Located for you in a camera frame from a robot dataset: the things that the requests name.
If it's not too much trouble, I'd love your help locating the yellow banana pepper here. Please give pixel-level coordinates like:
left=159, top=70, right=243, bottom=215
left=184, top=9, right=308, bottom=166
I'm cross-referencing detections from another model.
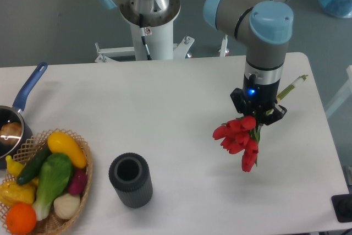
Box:
left=5, top=155, right=25, bottom=178

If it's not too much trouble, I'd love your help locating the dark grey ribbed vase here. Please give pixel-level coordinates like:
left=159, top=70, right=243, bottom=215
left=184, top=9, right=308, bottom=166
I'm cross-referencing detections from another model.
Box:
left=108, top=152, right=153, bottom=209

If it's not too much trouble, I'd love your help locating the yellow squash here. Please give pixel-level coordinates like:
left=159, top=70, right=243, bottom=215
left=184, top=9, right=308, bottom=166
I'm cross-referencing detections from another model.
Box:
left=47, top=131, right=87, bottom=169

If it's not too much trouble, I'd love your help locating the orange fruit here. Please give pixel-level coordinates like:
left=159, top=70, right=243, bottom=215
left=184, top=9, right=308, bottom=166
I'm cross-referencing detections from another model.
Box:
left=5, top=203, right=37, bottom=234

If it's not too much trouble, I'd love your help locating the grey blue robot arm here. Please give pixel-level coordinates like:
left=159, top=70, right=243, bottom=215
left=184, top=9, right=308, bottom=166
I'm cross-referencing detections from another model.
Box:
left=99, top=0, right=294, bottom=125

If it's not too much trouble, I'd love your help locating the green bok choy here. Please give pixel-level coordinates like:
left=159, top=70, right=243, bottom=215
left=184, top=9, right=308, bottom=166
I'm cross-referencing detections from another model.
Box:
left=32, top=153, right=73, bottom=221

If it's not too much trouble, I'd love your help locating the green cucumber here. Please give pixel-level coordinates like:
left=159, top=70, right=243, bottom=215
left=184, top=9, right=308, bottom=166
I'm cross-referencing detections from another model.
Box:
left=16, top=146, right=52, bottom=185

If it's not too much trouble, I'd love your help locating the woven wicker basket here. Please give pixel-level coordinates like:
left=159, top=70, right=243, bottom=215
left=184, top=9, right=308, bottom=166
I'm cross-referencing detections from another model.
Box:
left=13, top=129, right=93, bottom=234

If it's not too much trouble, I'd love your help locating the red tulip bouquet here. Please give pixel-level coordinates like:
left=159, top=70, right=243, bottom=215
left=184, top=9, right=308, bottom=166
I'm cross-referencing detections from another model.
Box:
left=212, top=74, right=308, bottom=172

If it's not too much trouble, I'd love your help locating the white garlic bulb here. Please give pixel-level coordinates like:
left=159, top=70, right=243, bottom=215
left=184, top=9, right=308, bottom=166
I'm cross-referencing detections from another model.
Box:
left=53, top=193, right=80, bottom=220

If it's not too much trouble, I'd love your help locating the black device at edge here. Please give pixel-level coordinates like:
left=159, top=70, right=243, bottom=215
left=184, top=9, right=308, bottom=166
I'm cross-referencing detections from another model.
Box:
left=331, top=194, right=352, bottom=223

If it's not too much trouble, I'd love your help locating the yellow corn cob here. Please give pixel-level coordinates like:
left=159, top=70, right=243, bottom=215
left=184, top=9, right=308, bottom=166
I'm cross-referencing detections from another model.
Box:
left=1, top=181, right=36, bottom=207

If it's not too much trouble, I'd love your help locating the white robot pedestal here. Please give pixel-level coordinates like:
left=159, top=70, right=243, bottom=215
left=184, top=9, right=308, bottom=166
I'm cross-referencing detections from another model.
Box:
left=94, top=0, right=230, bottom=63

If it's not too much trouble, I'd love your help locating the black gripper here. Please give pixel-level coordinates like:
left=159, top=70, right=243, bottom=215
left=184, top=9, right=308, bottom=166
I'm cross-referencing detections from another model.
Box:
left=230, top=76, right=287, bottom=124

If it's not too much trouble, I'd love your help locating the fried food in pan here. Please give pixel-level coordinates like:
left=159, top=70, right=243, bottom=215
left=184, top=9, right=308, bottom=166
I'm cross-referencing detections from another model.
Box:
left=1, top=122, right=22, bottom=146

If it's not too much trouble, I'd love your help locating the black cable on pedestal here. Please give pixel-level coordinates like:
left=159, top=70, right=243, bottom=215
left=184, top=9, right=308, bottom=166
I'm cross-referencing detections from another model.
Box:
left=138, top=13, right=152, bottom=61

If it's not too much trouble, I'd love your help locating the blue handled saucepan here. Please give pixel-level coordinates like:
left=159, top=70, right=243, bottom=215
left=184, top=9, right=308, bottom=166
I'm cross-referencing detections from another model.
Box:
left=1, top=62, right=48, bottom=170

